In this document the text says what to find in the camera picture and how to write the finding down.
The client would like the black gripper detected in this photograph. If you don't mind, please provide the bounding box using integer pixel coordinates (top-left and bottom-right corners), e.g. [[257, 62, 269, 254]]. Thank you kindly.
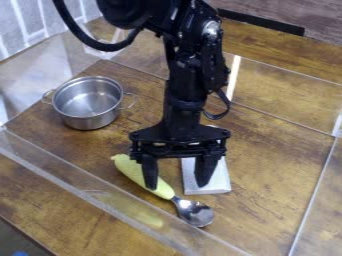
[[130, 123, 231, 190]]

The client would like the toy cleaver knife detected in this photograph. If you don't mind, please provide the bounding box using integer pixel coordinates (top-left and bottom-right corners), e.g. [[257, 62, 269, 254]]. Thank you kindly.
[[179, 124, 233, 196]]

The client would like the spoon with yellow handle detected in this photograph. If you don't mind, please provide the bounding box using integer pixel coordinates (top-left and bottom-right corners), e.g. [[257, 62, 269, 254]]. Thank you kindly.
[[111, 154, 214, 227]]

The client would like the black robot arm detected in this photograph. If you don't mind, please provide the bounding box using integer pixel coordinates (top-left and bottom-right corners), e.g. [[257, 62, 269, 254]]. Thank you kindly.
[[97, 0, 231, 189]]

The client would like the clear acrylic table barrier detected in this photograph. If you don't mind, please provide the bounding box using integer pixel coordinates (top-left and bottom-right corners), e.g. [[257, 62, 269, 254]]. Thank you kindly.
[[0, 22, 342, 256]]

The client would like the small steel pot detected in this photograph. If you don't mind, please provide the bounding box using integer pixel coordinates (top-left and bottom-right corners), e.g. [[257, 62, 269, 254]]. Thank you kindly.
[[42, 76, 137, 131]]

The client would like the black wall strip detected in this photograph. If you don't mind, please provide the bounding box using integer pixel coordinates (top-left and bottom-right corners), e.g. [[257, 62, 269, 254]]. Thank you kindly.
[[218, 8, 305, 36]]

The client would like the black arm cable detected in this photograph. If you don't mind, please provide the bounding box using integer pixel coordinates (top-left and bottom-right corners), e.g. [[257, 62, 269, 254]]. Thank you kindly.
[[52, 0, 145, 53]]

